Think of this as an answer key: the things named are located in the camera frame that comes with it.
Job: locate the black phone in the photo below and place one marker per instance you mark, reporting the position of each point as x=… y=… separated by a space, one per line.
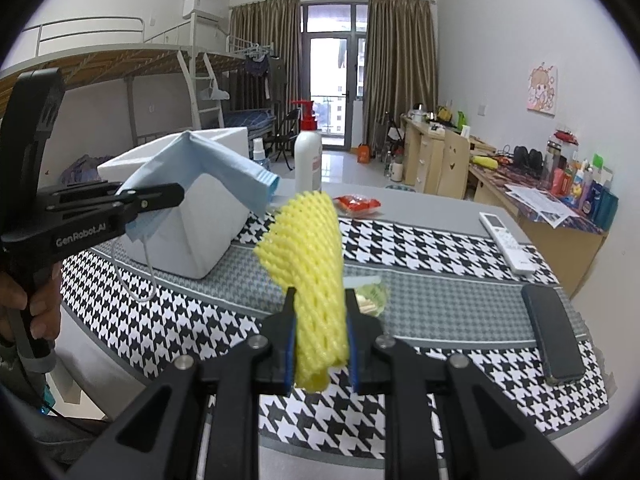
x=552 y=335

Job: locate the yellow foam net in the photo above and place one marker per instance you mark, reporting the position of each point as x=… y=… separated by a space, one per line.
x=310 y=260

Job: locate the blue checked quilt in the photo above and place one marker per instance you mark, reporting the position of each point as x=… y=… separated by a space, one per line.
x=82 y=170

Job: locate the wooden chair with smile cutout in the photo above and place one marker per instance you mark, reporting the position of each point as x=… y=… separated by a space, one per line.
x=456 y=165

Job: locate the dark hanging clothes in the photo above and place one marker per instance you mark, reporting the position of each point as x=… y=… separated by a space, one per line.
x=262 y=67

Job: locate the glass balcony door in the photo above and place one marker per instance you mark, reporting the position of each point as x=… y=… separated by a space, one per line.
x=332 y=75

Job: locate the wooden desk with drawers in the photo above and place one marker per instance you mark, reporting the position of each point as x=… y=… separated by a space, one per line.
x=425 y=155

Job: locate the brown curtain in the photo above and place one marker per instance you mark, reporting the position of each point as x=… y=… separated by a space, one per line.
x=400 y=70
x=265 y=25

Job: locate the white clothes hanger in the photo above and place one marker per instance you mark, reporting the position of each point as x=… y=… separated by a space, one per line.
x=210 y=95

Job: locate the red snack packet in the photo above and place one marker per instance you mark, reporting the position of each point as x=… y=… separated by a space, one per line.
x=357 y=205

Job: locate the blue face mask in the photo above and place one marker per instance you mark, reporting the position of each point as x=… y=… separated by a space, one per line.
x=200 y=160

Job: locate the person's left hand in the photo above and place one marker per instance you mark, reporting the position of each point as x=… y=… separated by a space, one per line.
x=45 y=310

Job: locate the white plastic jug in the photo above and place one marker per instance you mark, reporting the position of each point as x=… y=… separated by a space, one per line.
x=397 y=170

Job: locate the blue checked mattress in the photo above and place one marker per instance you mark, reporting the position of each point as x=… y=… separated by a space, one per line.
x=247 y=119

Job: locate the houndstooth tablecloth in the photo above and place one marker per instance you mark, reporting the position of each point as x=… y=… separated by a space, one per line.
x=450 y=310

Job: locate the green jug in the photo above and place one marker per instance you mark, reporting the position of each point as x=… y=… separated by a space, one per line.
x=461 y=121

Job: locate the printed paper sheets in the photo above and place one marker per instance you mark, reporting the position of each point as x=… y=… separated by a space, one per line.
x=542 y=202

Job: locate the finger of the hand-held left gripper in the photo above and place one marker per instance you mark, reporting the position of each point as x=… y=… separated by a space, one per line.
x=155 y=197

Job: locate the blue spray bottle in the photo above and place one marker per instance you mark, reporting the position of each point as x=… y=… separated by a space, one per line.
x=261 y=160

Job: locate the cartoon wall poster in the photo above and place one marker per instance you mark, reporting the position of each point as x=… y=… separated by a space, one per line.
x=542 y=90

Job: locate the white lotion pump bottle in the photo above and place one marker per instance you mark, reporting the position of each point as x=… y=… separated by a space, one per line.
x=307 y=160

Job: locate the green printed plastic packet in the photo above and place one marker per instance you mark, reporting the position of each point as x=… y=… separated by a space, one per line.
x=370 y=297

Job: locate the white air conditioner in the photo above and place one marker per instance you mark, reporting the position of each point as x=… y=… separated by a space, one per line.
x=200 y=10

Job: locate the white foam box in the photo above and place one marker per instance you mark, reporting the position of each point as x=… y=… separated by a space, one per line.
x=200 y=240

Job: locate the black folding chair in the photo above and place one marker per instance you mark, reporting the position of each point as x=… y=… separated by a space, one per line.
x=287 y=130

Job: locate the grey metal bunk bed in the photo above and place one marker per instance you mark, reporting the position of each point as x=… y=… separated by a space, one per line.
x=100 y=60
x=235 y=55

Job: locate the orange bag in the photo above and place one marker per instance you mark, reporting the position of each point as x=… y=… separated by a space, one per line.
x=363 y=155

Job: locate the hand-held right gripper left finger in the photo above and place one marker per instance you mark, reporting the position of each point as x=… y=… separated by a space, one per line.
x=287 y=360

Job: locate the group of toiletry bottles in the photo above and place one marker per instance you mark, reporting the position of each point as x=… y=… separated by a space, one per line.
x=585 y=185

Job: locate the black headphones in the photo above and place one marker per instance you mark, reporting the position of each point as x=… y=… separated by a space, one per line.
x=527 y=157

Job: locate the yellow object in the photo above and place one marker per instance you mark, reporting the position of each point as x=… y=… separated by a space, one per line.
x=485 y=162

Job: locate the white remote control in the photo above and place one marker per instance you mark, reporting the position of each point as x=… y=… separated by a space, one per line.
x=507 y=245

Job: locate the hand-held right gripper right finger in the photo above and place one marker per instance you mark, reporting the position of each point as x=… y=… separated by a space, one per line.
x=352 y=360

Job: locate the white bed ladder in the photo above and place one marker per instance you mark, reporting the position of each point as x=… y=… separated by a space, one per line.
x=197 y=90

